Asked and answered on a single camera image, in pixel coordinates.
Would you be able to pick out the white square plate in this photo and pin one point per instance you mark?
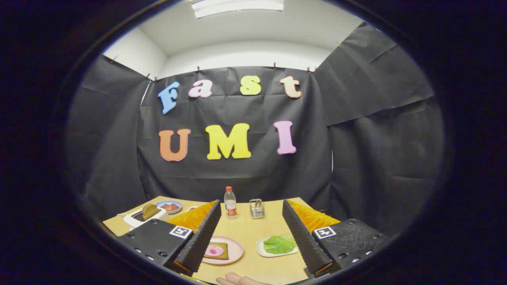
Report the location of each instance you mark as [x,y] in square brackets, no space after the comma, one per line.
[261,250]

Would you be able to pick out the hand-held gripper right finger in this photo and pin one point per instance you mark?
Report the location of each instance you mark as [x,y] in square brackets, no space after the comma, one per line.
[303,241]

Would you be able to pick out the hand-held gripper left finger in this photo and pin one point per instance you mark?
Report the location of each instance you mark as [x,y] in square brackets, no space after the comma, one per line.
[200,241]

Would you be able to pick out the toasted bread slice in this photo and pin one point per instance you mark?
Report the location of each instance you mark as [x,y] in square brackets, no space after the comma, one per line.
[223,255]

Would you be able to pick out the pink ham slice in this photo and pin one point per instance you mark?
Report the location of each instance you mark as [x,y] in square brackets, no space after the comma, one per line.
[214,250]

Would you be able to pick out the clear water bottle red cap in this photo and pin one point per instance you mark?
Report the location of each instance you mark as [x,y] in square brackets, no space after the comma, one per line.
[231,206]

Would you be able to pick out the white toaster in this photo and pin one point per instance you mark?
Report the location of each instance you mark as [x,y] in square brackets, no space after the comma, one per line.
[132,221]

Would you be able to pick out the reddish meat slices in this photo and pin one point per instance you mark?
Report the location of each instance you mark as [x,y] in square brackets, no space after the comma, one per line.
[170,207]

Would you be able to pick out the pink plate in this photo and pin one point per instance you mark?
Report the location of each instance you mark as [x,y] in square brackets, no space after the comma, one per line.
[235,250]

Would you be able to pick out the brown bread slice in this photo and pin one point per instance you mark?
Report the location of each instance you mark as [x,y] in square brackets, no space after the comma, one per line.
[149,211]

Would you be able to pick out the blue plate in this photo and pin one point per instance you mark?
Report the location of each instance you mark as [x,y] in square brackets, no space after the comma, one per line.
[175,210]

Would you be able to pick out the ceiling light panel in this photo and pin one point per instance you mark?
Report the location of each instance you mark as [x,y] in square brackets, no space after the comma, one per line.
[237,6]

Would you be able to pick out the green lettuce leaf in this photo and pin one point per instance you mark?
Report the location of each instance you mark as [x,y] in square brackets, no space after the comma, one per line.
[279,244]

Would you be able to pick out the metal mesh utensil holder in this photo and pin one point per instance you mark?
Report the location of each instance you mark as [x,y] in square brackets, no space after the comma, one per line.
[257,210]

